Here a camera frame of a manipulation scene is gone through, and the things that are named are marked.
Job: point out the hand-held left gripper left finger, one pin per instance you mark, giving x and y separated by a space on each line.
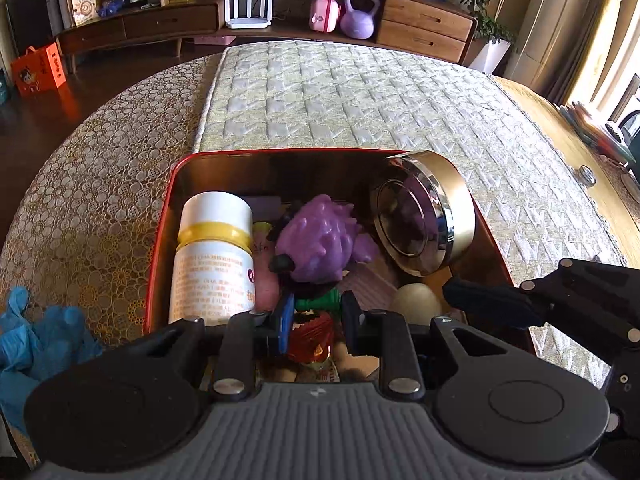
286 322

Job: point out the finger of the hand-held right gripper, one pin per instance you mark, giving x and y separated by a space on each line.
490 302

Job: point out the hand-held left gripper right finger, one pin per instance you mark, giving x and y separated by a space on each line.
350 325

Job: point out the red crinkled packet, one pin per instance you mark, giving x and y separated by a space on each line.
310 340

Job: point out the small green toy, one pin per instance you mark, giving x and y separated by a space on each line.
320 302

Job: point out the cream egg-shaped object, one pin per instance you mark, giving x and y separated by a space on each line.
415 302

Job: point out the purple spiky toy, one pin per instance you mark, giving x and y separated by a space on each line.
315 245

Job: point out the white bottle with yellow band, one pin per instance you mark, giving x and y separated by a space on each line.
215 270

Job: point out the round gold tin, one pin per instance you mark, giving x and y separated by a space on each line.
450 195

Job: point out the red tin box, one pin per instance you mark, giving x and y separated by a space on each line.
325 170

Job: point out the pink soft item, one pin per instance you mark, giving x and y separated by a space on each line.
265 285

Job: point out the yellow-green small item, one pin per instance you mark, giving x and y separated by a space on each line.
261 240

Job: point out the lilac card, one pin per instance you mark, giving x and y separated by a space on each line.
265 207

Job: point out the round glass dish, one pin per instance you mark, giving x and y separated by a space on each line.
586 176

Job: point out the stack of colourful books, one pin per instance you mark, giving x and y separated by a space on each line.
590 127

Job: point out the quilted mattress pad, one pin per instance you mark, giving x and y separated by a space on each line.
350 100

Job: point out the circle-patterned bedspread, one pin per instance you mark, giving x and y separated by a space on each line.
100 185

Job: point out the blue nitrile glove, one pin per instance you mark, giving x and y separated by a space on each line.
40 340

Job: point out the white planter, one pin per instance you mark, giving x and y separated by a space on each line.
490 55

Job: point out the beige curtain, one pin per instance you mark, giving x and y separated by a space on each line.
565 25

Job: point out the flat pink box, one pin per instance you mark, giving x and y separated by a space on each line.
214 40

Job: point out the large leafy plant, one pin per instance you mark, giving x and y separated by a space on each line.
480 5

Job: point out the purple kettlebell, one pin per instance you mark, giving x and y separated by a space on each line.
360 20

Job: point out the white router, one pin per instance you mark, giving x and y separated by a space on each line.
248 17

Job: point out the pink toy suitcase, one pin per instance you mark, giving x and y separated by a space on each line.
324 15

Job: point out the wooden TV cabinet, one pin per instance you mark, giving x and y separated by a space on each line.
170 22

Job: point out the orange gift box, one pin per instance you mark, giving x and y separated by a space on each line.
37 72

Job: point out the blue toy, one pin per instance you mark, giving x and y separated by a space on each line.
110 7

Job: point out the white and orange snack bag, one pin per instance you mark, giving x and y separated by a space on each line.
82 2

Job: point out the dark grey fridge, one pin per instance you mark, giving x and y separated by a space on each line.
30 10

